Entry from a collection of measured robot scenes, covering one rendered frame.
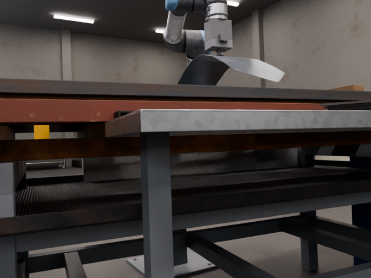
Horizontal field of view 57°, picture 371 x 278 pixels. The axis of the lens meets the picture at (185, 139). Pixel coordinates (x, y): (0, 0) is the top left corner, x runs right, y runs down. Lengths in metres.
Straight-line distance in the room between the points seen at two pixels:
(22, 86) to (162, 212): 0.38
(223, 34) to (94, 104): 0.67
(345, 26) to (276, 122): 9.07
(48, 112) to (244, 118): 0.42
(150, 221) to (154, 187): 0.06
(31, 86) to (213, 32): 0.74
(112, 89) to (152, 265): 0.38
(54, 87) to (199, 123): 0.38
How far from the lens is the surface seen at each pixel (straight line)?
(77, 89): 0.77
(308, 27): 10.33
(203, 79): 1.46
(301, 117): 0.58
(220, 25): 1.32
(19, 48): 13.04
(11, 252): 0.79
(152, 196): 0.57
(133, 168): 1.59
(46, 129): 1.32
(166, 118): 0.46
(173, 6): 1.43
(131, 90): 0.79
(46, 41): 13.22
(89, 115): 0.76
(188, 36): 1.78
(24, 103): 0.76
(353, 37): 9.40
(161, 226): 0.59
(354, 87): 1.40
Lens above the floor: 0.70
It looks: 1 degrees up
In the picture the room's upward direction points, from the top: 2 degrees counter-clockwise
